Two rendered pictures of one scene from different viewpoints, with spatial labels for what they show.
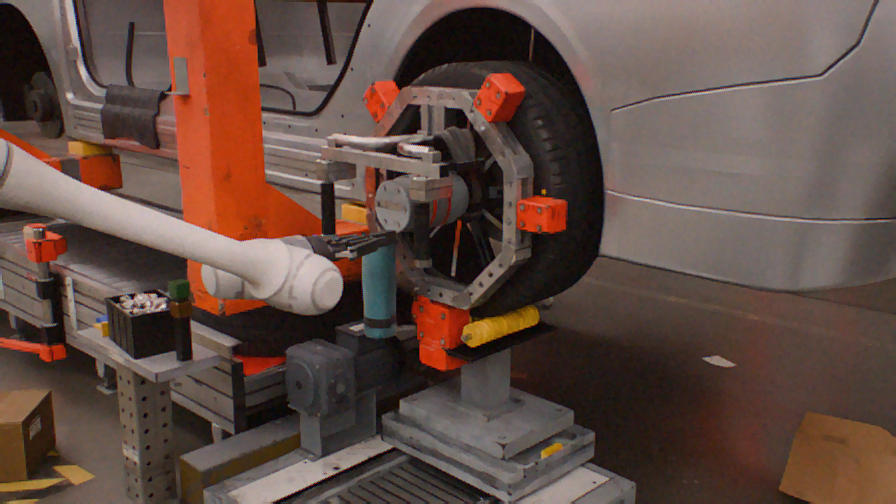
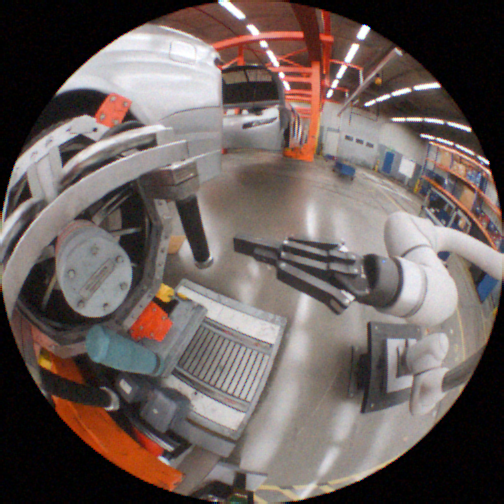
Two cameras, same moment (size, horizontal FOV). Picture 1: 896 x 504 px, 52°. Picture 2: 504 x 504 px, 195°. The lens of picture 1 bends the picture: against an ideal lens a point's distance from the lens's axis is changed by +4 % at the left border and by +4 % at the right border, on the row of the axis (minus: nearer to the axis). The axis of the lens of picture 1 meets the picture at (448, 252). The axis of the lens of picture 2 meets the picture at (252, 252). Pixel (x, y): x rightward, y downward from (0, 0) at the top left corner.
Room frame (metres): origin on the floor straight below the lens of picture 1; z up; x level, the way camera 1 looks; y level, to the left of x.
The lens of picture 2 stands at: (1.91, 0.29, 0.98)
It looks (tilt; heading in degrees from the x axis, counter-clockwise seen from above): 44 degrees down; 247
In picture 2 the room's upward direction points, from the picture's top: straight up
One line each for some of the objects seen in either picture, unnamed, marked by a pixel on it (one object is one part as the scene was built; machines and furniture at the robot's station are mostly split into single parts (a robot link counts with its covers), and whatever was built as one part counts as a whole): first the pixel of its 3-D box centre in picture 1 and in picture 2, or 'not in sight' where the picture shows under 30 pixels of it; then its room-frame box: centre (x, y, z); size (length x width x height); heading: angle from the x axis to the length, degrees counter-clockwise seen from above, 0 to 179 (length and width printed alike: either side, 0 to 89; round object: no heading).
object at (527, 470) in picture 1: (485, 435); (163, 328); (2.33, -0.11, 0.13); 0.50 x 0.36 x 0.10; 45
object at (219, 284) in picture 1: (248, 270); (429, 291); (1.59, 0.37, 0.83); 0.16 x 0.13 x 0.11; 135
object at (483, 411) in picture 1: (485, 372); (147, 316); (2.33, -0.11, 0.32); 0.40 x 0.30 x 0.28; 45
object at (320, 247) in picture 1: (322, 252); (358, 275); (1.73, 0.25, 0.83); 0.09 x 0.08 x 0.07; 135
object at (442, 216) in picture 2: not in sight; (431, 242); (-0.06, 0.44, 0.50); 0.53 x 0.42 x 1.00; 45
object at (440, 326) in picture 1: (453, 329); (144, 315); (2.24, -0.01, 0.48); 0.16 x 0.12 x 0.17; 135
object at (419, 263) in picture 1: (422, 231); (195, 232); (1.93, 0.06, 0.83); 0.04 x 0.04 x 0.16
